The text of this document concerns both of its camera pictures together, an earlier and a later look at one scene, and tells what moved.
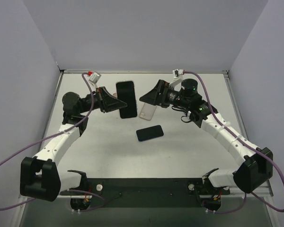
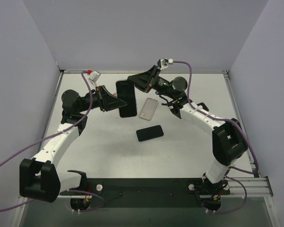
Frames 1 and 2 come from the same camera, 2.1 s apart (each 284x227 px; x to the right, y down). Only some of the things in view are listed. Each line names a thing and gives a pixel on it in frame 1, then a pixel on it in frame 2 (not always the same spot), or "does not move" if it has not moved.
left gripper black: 102,99 does not move
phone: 126,92 does not move
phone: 147,111 does not move
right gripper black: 163,93 → 152,79
